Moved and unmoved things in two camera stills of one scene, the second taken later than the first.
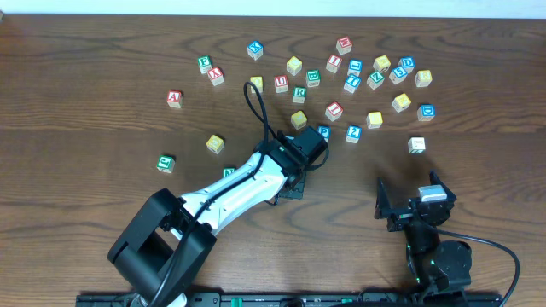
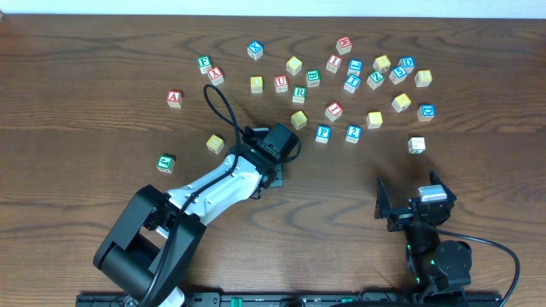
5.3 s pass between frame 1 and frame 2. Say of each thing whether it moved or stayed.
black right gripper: stayed
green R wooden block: stayed
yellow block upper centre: stayed
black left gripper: moved
